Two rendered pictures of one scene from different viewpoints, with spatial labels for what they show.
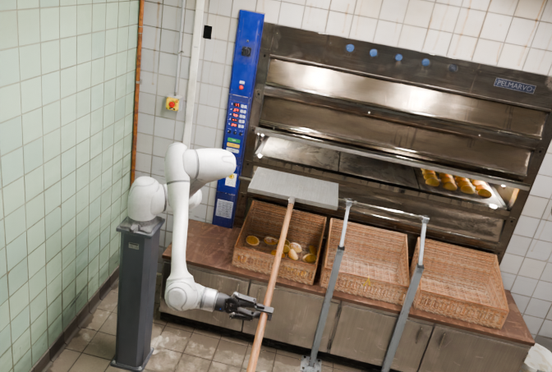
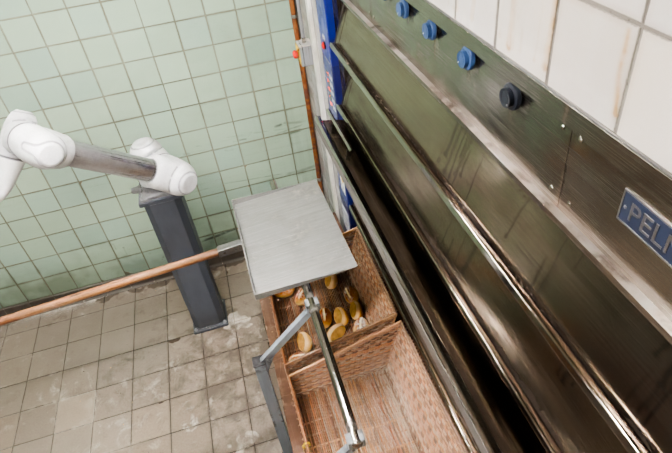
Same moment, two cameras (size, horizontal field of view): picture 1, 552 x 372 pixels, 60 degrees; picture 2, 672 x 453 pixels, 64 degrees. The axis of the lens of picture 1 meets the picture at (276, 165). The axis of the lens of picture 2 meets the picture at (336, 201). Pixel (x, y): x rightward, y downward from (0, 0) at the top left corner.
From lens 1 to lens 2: 3.01 m
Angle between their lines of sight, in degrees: 64
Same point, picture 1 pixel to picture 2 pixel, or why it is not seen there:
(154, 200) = not seen: hidden behind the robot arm
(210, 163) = (13, 144)
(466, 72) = (547, 126)
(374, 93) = (414, 112)
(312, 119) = (375, 131)
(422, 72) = (469, 88)
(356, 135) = (405, 192)
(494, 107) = (625, 309)
